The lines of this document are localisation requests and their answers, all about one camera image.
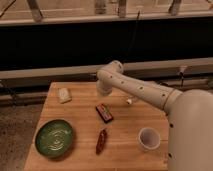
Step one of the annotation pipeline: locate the black eraser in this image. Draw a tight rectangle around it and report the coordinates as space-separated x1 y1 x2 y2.
95 104 113 123

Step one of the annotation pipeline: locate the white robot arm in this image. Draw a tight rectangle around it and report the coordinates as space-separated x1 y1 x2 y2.
97 60 213 171

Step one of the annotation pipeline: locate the white wrapped packet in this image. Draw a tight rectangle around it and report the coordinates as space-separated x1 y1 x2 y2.
58 88 72 104

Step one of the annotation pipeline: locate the brown sausage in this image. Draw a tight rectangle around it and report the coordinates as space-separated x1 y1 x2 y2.
96 129 107 155

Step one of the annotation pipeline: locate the wooden cutting board table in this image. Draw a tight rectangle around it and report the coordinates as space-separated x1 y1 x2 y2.
24 82 168 171

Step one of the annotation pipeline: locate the white paper cup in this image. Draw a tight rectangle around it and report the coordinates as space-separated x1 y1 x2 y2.
138 127 161 151

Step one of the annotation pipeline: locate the green ceramic plate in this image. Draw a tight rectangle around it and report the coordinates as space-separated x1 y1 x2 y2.
35 119 74 158

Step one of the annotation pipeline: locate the black hanging cable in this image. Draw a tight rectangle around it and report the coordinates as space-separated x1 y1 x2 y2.
123 9 141 64

